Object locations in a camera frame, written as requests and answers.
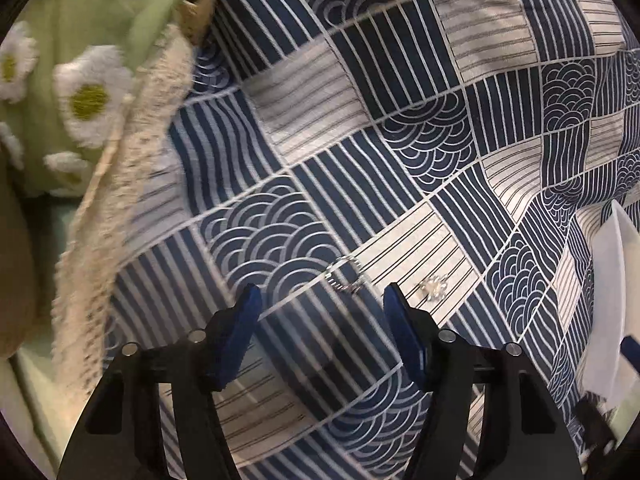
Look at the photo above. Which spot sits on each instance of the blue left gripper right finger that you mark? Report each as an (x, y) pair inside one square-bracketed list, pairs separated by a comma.
[(410, 345)]

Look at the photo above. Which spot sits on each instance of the white plastic tray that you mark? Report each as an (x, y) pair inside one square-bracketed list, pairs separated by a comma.
[(615, 251)]

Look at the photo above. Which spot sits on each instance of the green daisy pillow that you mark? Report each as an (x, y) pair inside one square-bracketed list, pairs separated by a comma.
[(68, 68)]

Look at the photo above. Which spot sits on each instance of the brown pillow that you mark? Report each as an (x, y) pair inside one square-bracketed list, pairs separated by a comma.
[(18, 282)]

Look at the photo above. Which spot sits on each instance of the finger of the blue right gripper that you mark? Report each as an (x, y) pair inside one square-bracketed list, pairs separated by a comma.
[(630, 348)]

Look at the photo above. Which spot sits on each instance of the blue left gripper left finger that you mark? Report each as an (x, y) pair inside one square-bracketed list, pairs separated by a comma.
[(234, 329)]

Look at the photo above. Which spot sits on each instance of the blue white patchwork cloth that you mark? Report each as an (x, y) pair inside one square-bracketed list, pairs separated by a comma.
[(328, 148)]

